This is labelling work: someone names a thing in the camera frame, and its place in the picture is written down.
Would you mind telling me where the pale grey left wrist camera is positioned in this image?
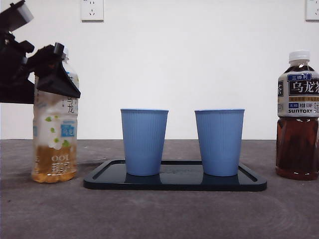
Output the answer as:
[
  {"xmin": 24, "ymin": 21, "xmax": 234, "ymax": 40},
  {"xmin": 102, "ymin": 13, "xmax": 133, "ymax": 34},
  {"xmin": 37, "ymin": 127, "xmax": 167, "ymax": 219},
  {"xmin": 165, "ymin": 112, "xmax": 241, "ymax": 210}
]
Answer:
[{"xmin": 0, "ymin": 0, "xmax": 34, "ymax": 32}]

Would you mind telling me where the blue ribbed plastic cup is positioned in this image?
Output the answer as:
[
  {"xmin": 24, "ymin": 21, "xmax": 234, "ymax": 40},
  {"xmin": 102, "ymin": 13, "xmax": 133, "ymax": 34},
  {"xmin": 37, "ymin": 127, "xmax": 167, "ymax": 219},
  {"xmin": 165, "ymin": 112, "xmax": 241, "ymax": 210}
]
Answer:
[
  {"xmin": 120, "ymin": 108, "xmax": 169, "ymax": 177},
  {"xmin": 194, "ymin": 108, "xmax": 245, "ymax": 177}
]

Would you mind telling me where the jasmine tea bottle white label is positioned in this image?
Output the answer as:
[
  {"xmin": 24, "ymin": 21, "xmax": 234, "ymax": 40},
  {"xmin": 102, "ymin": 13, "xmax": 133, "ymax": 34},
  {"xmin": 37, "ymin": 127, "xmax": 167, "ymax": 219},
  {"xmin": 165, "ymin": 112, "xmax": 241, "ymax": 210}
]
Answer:
[{"xmin": 31, "ymin": 47, "xmax": 81, "ymax": 184}]

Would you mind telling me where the white wall socket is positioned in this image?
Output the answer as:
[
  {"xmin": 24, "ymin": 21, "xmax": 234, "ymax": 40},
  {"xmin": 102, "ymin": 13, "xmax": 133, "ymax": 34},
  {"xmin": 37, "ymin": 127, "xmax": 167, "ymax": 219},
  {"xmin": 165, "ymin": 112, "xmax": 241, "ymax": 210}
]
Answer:
[
  {"xmin": 305, "ymin": 0, "xmax": 319, "ymax": 21},
  {"xmin": 80, "ymin": 0, "xmax": 105, "ymax": 22}
]

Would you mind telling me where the dark oolong tea bottle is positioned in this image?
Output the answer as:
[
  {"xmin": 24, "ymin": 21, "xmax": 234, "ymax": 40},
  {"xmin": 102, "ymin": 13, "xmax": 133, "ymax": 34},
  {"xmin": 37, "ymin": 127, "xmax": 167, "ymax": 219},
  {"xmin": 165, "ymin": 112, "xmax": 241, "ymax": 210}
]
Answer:
[{"xmin": 275, "ymin": 50, "xmax": 319, "ymax": 181}]

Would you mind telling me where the dark blue rectangular tray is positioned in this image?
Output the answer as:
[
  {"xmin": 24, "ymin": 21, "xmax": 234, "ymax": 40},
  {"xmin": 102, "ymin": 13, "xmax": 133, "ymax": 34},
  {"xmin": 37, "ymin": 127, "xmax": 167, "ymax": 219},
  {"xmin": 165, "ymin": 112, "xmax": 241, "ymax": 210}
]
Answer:
[{"xmin": 83, "ymin": 159, "xmax": 268, "ymax": 192}]

